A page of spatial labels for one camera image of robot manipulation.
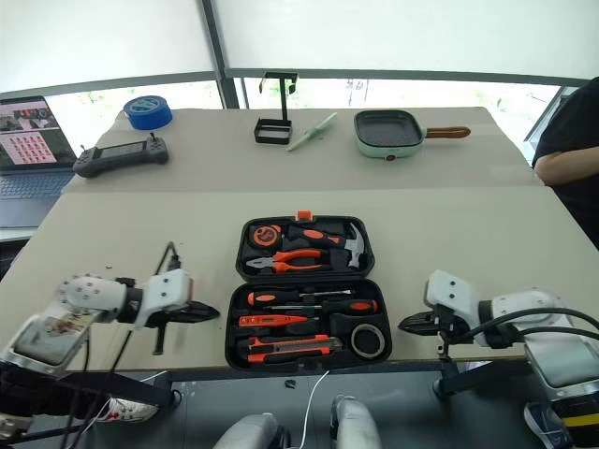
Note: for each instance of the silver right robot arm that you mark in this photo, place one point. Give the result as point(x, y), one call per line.
point(538, 304)

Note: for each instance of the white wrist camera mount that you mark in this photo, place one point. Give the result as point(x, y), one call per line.
point(451, 290)
point(164, 292)

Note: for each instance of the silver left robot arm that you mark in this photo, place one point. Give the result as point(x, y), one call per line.
point(70, 304)

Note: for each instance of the red white shoe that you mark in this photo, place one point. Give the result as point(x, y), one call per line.
point(131, 410)

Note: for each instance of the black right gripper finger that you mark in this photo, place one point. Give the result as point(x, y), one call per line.
point(421, 328)
point(421, 319)

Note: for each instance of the person's bare forearm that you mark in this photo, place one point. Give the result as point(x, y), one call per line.
point(568, 164)

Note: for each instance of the person in black shirt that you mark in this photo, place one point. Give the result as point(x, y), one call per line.
point(578, 121)

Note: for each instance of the mint green electric frying pan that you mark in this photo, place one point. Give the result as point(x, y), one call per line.
point(388, 144)

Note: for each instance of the dark blue shoe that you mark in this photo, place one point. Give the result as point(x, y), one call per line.
point(543, 423)

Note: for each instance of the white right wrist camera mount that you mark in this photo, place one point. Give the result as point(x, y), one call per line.
point(451, 290)

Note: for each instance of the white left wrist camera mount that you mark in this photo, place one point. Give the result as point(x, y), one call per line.
point(164, 292)

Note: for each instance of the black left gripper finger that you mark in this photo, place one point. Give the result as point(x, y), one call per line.
point(199, 308)
point(199, 316)

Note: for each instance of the black metal stand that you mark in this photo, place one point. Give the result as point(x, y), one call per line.
point(284, 103)

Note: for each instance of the black electrical tape roll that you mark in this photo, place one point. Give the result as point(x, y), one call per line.
point(356, 348)

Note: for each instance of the dark grey window frame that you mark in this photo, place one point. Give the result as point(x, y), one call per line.
point(215, 47)

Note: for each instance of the orange black utility knife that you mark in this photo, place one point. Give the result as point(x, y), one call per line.
point(290, 348)

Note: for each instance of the orange black screwdriver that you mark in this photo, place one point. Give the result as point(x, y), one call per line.
point(273, 296)
point(351, 306)

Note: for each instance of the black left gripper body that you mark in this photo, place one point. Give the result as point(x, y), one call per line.
point(173, 315)

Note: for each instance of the orange voltage tester pen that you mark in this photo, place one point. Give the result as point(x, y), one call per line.
point(267, 321)

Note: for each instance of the small black floor object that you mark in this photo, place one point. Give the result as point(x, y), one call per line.
point(290, 384)

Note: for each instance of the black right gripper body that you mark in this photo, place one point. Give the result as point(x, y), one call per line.
point(451, 327)

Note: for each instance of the black tool case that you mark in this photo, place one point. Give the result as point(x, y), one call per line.
point(304, 355)

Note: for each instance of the orange black tape measure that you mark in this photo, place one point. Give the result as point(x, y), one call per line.
point(266, 235)

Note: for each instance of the open laptop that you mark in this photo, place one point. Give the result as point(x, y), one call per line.
point(25, 187)

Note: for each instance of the dark grey handheld controller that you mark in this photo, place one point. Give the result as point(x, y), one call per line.
point(119, 158)

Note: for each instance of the silver robot leg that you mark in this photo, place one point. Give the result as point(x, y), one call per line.
point(358, 421)
point(248, 432)

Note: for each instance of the silver robot right leg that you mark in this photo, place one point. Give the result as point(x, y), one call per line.
point(358, 421)

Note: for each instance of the blue tape roll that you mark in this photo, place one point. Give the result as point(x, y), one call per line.
point(149, 117)

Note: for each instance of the silver robot left leg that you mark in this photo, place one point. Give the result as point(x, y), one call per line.
point(248, 432)

